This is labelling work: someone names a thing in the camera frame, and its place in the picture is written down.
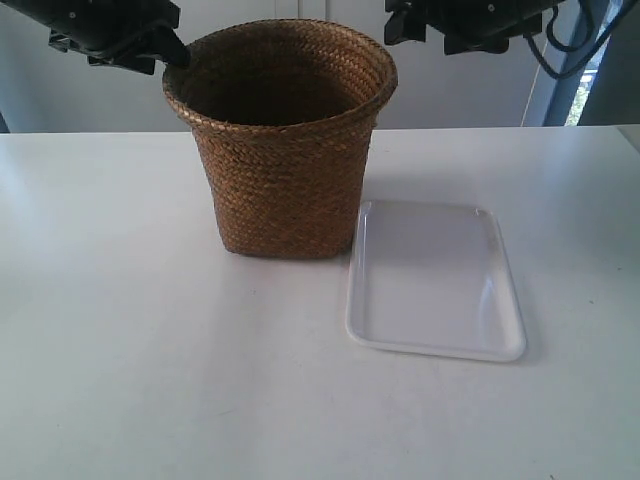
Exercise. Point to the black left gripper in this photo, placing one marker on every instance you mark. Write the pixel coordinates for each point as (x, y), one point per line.
(131, 35)

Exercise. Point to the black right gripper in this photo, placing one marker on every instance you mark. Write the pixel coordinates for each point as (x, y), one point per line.
(467, 25)

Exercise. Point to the brown woven wicker basket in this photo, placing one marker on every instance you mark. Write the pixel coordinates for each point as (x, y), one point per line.
(282, 113)

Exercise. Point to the white rectangular plastic tray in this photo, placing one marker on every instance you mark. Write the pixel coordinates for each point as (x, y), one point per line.
(432, 279)

